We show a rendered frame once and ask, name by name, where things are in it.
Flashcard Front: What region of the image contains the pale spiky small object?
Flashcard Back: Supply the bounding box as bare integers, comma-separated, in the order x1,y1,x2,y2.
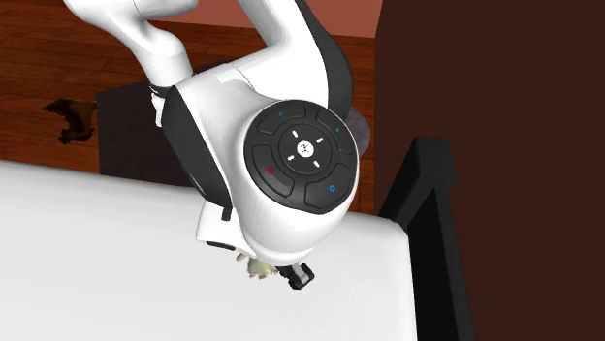
235,252,281,281

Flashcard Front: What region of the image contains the grey round object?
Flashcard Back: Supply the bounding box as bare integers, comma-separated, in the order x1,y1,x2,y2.
344,106,373,156

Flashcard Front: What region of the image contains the brown crumpled object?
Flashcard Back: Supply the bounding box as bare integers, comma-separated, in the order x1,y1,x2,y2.
41,98,99,145

